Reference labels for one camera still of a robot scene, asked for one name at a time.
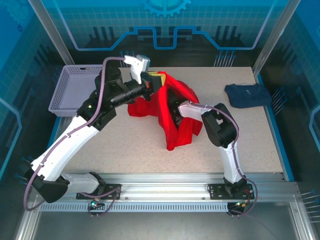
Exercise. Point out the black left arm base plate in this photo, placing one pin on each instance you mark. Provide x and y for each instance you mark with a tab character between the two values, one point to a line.
111	189

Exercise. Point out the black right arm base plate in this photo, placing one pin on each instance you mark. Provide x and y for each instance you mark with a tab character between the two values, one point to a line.
217	192

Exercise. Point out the power connector with green light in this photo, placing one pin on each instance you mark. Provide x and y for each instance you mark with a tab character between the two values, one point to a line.
240	205
95	203

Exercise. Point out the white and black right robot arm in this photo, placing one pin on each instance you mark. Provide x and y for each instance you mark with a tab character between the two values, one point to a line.
232	162

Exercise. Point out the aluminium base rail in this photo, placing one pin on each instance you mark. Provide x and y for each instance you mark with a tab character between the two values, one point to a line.
162	187

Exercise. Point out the blue table edge strip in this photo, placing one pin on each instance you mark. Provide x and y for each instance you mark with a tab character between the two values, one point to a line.
273	125
55	127

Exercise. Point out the red t-shirt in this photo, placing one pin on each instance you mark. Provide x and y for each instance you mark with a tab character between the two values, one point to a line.
162	112

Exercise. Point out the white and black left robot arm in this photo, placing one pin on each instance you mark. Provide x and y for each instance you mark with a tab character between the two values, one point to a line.
62	147

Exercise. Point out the aluminium frame post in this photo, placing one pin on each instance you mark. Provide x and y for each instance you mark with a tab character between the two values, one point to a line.
277	30
50	30

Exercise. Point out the folded navy t-shirt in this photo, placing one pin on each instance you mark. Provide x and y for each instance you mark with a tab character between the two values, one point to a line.
247	95

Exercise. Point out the lavender plastic basket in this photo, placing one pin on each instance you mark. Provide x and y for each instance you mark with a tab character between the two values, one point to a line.
75	90

